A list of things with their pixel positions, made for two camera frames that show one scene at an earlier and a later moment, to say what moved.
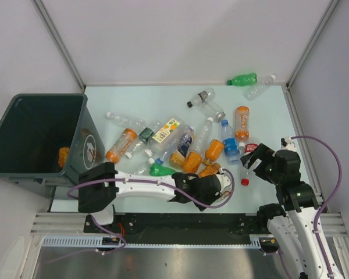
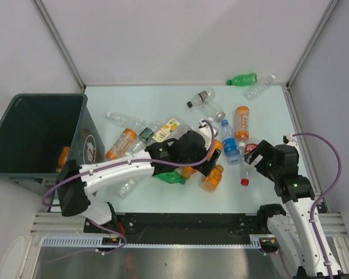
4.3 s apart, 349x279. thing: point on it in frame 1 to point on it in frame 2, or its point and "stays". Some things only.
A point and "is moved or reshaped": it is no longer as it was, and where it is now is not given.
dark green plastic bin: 48,138 stays
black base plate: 178,228 stays
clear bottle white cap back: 252,92 stays
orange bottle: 210,170 is moved or reshaped
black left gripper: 210,198 to 211,163
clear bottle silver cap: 214,109 stays
